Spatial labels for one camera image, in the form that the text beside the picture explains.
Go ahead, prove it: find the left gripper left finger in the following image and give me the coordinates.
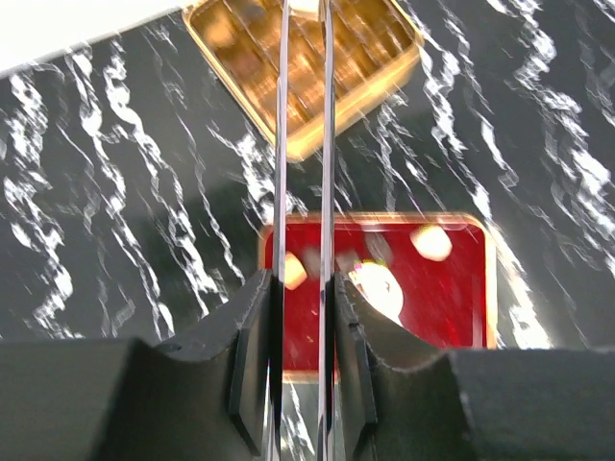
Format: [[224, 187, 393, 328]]
[[1, 270, 272, 460]]

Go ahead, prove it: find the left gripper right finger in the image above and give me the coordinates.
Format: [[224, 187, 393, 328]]
[[334, 276, 614, 460]]

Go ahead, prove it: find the gold wrapped chocolate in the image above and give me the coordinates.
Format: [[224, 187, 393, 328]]
[[348, 260, 404, 326]]

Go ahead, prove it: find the white heart chocolate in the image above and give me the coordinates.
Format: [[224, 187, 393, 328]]
[[410, 224, 453, 262]]

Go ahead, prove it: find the tan hexagon chocolate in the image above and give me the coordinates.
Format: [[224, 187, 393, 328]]
[[284, 252, 308, 290]]

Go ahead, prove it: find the gold chocolate tin box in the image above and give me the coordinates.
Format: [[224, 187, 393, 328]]
[[183, 1, 423, 162]]

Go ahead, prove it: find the red lacquer tray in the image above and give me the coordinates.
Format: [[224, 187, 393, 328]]
[[283, 211, 497, 382]]

